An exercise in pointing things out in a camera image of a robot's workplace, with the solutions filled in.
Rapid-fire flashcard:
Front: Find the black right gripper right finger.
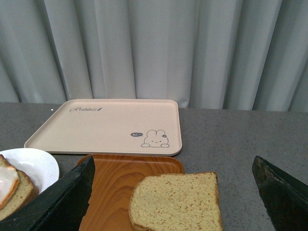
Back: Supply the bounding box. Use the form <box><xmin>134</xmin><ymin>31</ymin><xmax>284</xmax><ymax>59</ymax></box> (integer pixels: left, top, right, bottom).
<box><xmin>252</xmin><ymin>156</ymin><xmax>308</xmax><ymax>231</ymax></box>

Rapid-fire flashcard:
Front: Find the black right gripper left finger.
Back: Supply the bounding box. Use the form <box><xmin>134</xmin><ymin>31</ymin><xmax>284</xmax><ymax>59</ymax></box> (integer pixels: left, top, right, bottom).
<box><xmin>0</xmin><ymin>157</ymin><xmax>95</xmax><ymax>231</ymax></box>

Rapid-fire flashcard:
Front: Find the white oval plate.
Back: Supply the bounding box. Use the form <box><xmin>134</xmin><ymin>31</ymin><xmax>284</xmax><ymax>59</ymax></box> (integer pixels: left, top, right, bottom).
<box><xmin>0</xmin><ymin>148</ymin><xmax>60</xmax><ymax>193</ymax></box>

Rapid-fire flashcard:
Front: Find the bread slice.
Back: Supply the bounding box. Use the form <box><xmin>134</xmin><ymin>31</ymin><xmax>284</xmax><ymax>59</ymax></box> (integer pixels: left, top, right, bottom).
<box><xmin>128</xmin><ymin>172</ymin><xmax>223</xmax><ymax>231</ymax></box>
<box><xmin>0</xmin><ymin>155</ymin><xmax>39</xmax><ymax>220</ymax></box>

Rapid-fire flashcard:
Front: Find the fried egg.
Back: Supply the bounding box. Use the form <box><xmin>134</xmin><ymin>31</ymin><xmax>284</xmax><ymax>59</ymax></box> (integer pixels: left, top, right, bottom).
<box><xmin>0</xmin><ymin>166</ymin><xmax>20</xmax><ymax>209</ymax></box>

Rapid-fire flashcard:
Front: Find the brown wooden tray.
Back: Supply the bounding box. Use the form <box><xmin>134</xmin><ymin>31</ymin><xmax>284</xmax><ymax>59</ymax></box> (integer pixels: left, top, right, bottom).
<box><xmin>79</xmin><ymin>154</ymin><xmax>184</xmax><ymax>231</ymax></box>

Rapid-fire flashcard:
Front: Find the beige rabbit tray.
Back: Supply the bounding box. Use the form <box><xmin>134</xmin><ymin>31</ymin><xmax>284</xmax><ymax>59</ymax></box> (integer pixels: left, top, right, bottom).
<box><xmin>24</xmin><ymin>99</ymin><xmax>182</xmax><ymax>156</ymax></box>

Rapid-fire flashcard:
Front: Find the grey curtain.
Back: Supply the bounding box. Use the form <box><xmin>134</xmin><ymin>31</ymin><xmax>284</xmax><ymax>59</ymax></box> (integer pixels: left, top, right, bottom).
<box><xmin>0</xmin><ymin>0</ymin><xmax>308</xmax><ymax>112</ymax></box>

